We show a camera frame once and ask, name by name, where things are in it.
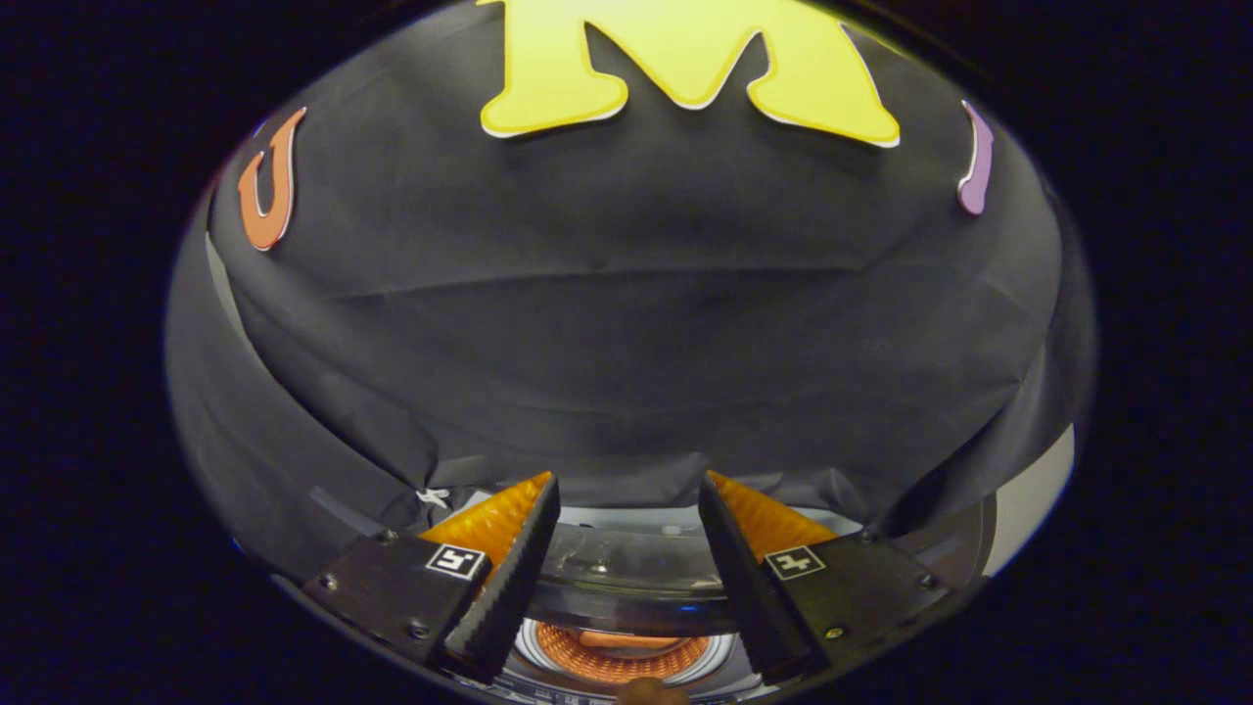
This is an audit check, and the black backdrop cloth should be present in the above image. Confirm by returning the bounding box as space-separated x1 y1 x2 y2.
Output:
164 0 1097 588

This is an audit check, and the orange polo shirt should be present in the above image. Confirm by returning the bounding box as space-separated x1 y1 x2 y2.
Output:
563 630 686 652

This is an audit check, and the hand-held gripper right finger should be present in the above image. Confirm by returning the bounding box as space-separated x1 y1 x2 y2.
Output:
697 470 955 686

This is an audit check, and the dark washing machine lid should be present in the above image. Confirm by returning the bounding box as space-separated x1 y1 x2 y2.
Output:
460 490 999 637

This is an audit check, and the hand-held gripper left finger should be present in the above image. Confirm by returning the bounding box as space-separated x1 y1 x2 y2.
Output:
302 471 562 686

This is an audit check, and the grey washing machine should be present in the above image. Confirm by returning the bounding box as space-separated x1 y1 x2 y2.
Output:
431 490 999 705

